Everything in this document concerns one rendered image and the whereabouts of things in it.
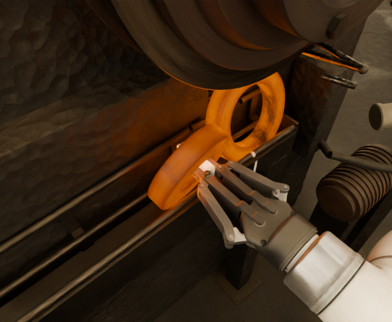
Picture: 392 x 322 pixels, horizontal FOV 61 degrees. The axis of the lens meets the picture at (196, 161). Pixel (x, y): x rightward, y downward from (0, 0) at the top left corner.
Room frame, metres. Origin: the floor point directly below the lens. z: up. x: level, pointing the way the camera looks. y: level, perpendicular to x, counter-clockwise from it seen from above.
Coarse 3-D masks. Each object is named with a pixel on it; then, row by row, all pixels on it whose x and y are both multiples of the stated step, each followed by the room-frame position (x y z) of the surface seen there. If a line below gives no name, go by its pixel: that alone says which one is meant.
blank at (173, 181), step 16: (208, 128) 0.35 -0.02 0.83; (192, 144) 0.32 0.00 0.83; (208, 144) 0.32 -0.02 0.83; (224, 144) 0.37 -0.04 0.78; (176, 160) 0.30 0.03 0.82; (192, 160) 0.30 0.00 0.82; (160, 176) 0.29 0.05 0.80; (176, 176) 0.28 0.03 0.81; (192, 176) 0.35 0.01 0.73; (160, 192) 0.28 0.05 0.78; (176, 192) 0.29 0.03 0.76; (160, 208) 0.28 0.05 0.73
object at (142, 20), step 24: (120, 0) 0.27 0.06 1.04; (144, 0) 0.29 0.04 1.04; (120, 24) 0.28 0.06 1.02; (144, 24) 0.28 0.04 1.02; (168, 24) 0.30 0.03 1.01; (144, 48) 0.28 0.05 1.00; (168, 48) 0.30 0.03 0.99; (168, 72) 0.30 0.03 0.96; (192, 72) 0.32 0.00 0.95; (216, 72) 0.34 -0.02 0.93; (240, 72) 0.37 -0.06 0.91; (264, 72) 0.40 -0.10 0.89
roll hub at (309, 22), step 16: (256, 0) 0.30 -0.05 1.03; (272, 0) 0.28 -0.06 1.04; (288, 0) 0.27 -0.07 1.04; (304, 0) 0.29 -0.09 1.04; (320, 0) 0.30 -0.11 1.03; (336, 0) 0.34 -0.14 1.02; (352, 0) 0.35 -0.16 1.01; (368, 0) 0.36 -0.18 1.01; (272, 16) 0.29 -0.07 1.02; (288, 16) 0.27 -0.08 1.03; (304, 16) 0.29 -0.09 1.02; (320, 16) 0.31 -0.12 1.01; (352, 16) 0.35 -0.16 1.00; (288, 32) 0.31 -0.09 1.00; (304, 32) 0.29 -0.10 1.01; (320, 32) 0.31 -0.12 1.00
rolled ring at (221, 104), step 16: (272, 80) 0.51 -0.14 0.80; (224, 96) 0.44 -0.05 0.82; (272, 96) 0.51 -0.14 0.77; (208, 112) 0.43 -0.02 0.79; (224, 112) 0.42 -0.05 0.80; (272, 112) 0.50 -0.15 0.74; (224, 128) 0.41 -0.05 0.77; (256, 128) 0.49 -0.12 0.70; (272, 128) 0.48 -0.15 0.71; (240, 144) 0.44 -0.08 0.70; (256, 144) 0.45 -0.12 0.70
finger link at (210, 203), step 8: (200, 184) 0.30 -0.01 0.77; (200, 192) 0.28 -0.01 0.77; (208, 192) 0.28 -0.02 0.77; (200, 200) 0.28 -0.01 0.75; (208, 200) 0.27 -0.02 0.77; (208, 208) 0.26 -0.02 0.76; (216, 208) 0.26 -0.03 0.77; (216, 216) 0.25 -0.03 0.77; (224, 216) 0.24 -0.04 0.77; (216, 224) 0.24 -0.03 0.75; (224, 224) 0.23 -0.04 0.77; (224, 232) 0.22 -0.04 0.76; (232, 232) 0.22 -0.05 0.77; (224, 240) 0.22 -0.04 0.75; (232, 240) 0.21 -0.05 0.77
